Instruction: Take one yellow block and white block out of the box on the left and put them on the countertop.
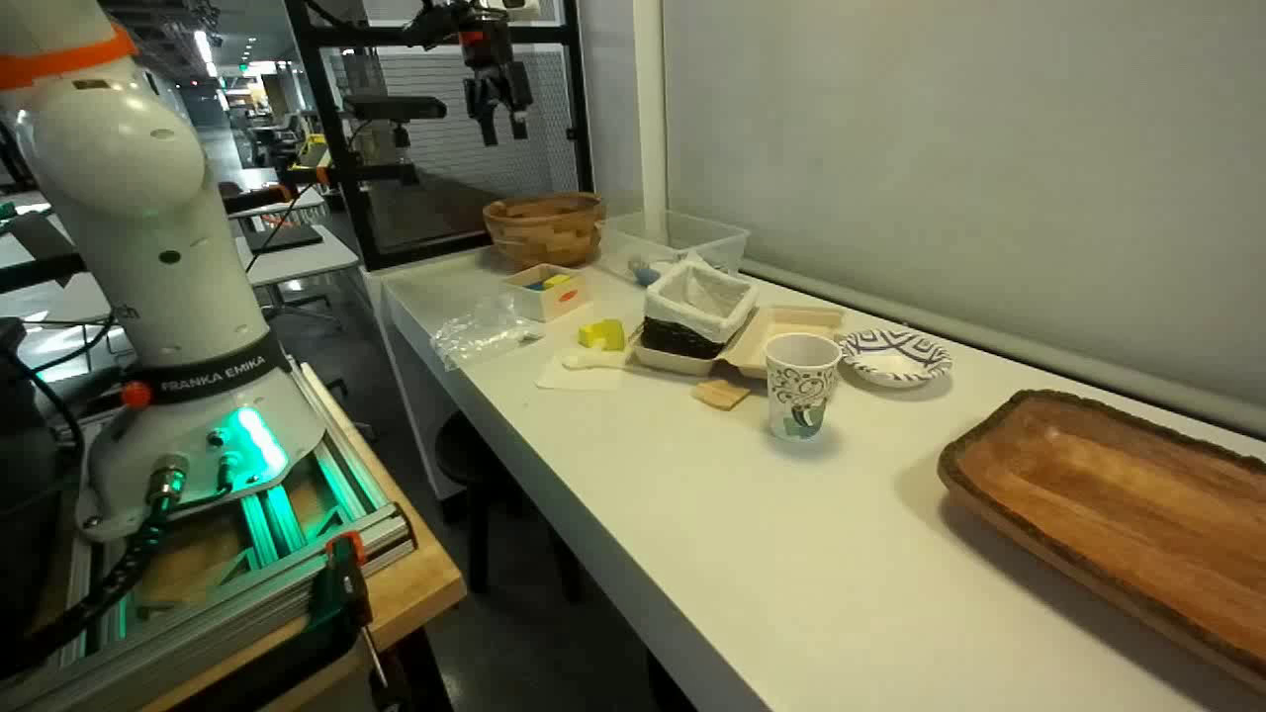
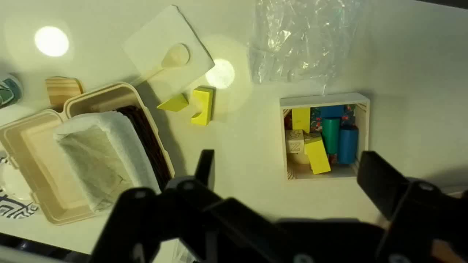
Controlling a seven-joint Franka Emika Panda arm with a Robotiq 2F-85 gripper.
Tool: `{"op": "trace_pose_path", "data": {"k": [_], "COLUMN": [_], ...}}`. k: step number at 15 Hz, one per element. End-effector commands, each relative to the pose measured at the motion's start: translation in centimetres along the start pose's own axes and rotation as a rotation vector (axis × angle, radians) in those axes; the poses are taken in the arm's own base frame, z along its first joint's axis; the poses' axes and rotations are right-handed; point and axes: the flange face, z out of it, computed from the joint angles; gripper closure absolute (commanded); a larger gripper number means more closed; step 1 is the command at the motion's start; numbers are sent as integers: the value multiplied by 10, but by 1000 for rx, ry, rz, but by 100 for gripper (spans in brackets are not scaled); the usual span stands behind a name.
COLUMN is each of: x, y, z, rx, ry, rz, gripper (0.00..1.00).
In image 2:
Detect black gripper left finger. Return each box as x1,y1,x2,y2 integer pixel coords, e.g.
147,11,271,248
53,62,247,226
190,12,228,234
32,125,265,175
89,150,294,263

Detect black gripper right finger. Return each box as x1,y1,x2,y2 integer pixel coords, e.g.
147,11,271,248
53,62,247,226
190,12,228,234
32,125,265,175
357,151,468,263

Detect blue cylinder block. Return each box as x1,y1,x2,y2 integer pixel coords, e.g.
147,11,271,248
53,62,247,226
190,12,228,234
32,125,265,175
338,125,360,167

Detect white-rimmed wooden block box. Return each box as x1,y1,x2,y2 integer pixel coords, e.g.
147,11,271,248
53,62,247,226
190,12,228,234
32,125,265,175
278,93,372,182

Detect yellow triangle block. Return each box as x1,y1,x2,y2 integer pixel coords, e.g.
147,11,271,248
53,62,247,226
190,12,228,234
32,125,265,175
157,93,190,115

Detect green cylinder block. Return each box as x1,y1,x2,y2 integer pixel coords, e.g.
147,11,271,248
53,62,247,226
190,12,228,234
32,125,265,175
321,118,343,157

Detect yellow arch block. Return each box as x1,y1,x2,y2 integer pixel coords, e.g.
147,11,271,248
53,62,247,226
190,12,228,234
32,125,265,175
189,87,217,128

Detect blue rectangular block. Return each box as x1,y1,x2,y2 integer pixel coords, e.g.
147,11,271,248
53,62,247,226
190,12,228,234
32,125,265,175
319,106,345,120

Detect white letter cube block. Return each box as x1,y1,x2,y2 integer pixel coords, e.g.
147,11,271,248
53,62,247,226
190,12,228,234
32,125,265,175
285,129,307,156

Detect dark brown inner tray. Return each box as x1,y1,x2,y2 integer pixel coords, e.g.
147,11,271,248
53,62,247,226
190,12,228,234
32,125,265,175
116,104,173,180

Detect black-white patterned plate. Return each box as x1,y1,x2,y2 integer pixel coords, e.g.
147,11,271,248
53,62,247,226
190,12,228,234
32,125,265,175
0,154,41,221

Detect small flat wooden piece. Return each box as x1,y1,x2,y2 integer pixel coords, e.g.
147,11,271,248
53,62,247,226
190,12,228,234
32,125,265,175
44,77,85,112

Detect wooden spoon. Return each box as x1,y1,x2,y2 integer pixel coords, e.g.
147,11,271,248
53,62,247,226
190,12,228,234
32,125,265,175
145,43,192,84

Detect patterned paper cup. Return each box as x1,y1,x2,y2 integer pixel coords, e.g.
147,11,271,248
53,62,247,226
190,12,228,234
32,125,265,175
0,72,25,110

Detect clear plastic bag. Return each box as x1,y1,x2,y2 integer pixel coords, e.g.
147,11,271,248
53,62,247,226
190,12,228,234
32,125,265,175
249,0,366,94

